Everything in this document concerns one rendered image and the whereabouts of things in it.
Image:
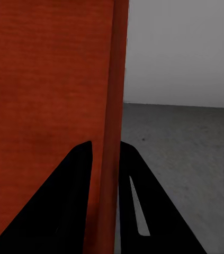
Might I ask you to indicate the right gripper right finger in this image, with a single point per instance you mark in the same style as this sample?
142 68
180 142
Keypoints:
169 233

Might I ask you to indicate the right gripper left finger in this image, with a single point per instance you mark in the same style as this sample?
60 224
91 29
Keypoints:
53 221

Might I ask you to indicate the storage box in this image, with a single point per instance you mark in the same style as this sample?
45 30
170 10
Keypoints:
62 65

